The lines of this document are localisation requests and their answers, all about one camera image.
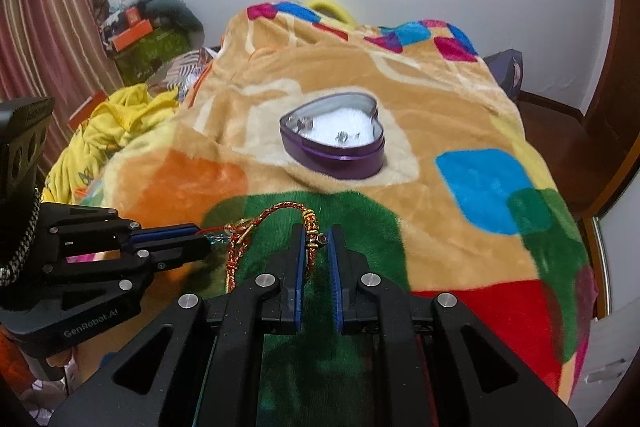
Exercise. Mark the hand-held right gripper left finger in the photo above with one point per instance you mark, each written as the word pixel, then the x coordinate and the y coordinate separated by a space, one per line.
pixel 298 279

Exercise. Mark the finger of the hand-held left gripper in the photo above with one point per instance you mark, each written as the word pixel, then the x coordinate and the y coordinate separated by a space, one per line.
pixel 165 231
pixel 175 252

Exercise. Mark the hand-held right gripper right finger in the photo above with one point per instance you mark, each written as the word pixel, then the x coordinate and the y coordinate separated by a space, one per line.
pixel 335 279

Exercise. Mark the purple heart-shaped tin box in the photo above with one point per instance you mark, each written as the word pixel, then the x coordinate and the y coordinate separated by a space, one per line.
pixel 330 162

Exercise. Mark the flat orange box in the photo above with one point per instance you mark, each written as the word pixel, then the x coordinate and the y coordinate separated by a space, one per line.
pixel 86 109

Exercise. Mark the yellow cloth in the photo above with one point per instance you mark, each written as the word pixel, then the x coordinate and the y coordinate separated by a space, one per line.
pixel 125 117

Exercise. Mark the striped pink curtain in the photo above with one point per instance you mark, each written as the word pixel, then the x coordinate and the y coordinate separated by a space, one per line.
pixel 40 7

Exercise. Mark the small silver earring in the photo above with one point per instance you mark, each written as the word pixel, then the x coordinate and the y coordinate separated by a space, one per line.
pixel 305 123
pixel 344 137

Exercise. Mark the orange cardboard box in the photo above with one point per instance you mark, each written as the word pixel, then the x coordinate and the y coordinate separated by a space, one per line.
pixel 131 36

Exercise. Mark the green cardboard box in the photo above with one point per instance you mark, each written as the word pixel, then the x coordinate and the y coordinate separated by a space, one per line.
pixel 150 57

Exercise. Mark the leaf-print cloth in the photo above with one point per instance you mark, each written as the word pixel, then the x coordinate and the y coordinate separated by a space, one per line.
pixel 182 69

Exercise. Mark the colourful plush blanket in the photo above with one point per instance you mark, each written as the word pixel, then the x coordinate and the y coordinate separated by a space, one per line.
pixel 450 117

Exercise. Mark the pile of dark clothes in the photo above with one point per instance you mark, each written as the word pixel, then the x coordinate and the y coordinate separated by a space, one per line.
pixel 170 7

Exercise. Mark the dark purple pillow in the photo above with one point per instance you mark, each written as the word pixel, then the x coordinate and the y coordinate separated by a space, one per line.
pixel 507 72

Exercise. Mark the yellow pillow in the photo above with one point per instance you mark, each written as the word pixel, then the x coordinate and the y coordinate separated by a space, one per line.
pixel 332 7

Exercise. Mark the white cabinet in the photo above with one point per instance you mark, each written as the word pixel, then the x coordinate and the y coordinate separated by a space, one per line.
pixel 607 342

